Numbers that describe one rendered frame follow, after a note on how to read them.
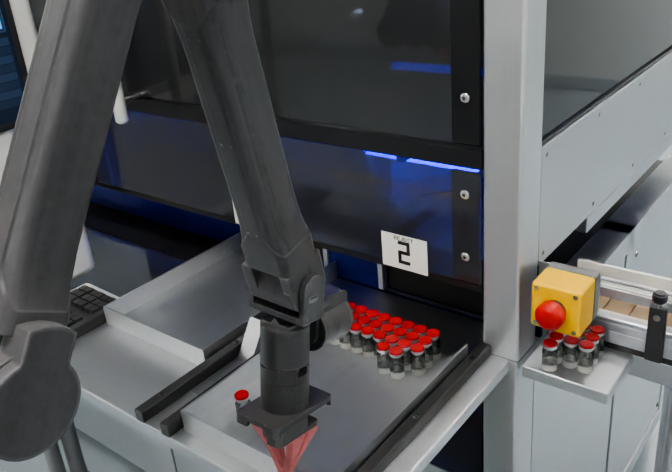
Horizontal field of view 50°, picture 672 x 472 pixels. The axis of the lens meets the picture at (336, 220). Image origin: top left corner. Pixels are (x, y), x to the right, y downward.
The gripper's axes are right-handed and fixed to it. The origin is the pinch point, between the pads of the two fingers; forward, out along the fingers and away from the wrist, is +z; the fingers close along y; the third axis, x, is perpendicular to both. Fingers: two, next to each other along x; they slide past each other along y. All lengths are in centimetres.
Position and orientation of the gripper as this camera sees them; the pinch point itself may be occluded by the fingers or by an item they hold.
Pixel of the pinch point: (284, 469)
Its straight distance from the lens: 93.8
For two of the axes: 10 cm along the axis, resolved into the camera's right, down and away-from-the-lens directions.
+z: -0.2, 9.6, 2.8
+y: 6.1, -2.1, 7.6
